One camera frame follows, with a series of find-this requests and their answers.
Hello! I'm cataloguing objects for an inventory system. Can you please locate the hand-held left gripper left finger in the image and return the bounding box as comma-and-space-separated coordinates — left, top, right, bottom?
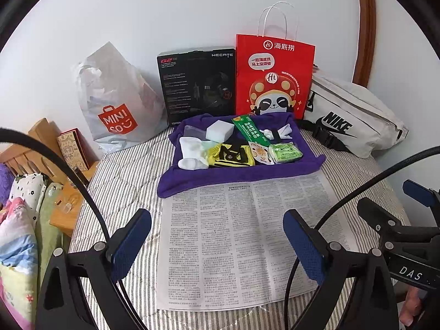
34, 208, 153, 330

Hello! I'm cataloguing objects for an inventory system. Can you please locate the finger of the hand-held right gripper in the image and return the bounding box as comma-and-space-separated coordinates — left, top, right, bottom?
357, 197, 440, 253
402, 179, 440, 210

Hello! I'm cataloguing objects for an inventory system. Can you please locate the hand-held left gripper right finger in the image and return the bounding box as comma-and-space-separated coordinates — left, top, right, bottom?
282, 209, 403, 330

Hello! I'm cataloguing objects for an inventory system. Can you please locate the green frog print tissue pack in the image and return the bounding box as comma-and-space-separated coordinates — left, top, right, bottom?
268, 142, 303, 165

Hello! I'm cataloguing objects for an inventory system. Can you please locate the purple towel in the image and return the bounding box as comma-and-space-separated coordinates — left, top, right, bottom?
157, 112, 327, 199

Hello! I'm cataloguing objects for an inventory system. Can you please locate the fruit print sachet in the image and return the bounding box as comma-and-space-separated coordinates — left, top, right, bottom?
248, 141, 275, 166

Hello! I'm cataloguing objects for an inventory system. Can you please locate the white sock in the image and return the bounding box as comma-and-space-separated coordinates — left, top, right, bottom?
179, 136, 211, 170

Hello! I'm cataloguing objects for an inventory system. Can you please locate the yellow and black mesh pouch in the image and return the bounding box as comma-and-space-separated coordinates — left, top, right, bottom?
207, 143, 256, 169

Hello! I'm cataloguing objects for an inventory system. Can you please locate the clear plastic bag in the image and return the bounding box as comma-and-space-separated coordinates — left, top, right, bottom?
184, 125, 210, 141

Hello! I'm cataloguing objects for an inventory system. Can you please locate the green wet wipes packet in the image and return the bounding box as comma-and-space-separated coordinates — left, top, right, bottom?
230, 114, 271, 150

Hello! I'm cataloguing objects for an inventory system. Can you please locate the white sponge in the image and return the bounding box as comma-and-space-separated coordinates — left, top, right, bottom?
206, 120, 236, 144

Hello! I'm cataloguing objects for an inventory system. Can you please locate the person's right hand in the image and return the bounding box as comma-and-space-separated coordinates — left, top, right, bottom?
400, 286, 433, 329

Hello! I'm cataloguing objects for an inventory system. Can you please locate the striped bed sheet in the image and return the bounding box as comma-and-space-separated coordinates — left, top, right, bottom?
69, 124, 413, 330

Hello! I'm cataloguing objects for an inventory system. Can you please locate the newspaper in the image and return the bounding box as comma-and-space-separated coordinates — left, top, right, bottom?
156, 172, 351, 312

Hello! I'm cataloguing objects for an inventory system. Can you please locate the pale green fabric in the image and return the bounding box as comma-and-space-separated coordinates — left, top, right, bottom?
34, 182, 66, 269

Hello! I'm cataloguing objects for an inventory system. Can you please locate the white waist bag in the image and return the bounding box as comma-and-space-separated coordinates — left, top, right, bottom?
297, 65, 410, 159

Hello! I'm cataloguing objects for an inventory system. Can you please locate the patterned box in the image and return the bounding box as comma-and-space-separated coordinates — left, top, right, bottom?
57, 128, 100, 173

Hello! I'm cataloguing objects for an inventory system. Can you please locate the white dotted fabric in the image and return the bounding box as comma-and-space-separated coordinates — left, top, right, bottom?
9, 174, 47, 229

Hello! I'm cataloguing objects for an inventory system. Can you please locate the printed blanket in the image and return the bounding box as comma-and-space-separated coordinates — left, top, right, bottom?
0, 196, 40, 330

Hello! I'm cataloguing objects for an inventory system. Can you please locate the white plastic shopping bag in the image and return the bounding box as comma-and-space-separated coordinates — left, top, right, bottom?
71, 41, 169, 155

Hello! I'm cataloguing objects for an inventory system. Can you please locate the purple plush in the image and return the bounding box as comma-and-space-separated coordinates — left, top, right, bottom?
0, 163, 16, 211

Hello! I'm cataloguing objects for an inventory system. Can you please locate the wooden bedside table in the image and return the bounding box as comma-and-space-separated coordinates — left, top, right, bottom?
0, 117, 101, 238

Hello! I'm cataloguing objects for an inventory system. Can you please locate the black headset box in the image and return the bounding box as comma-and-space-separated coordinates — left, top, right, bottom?
156, 49, 238, 126

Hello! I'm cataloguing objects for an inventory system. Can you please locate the red paper bag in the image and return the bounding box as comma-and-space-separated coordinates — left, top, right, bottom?
235, 2, 316, 120

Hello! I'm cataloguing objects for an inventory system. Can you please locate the black cable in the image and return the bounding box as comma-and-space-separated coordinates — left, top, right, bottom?
0, 127, 111, 245
284, 146, 440, 305

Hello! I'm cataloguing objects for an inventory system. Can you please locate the brown wooden frame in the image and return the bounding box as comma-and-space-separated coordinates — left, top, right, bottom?
352, 0, 377, 87

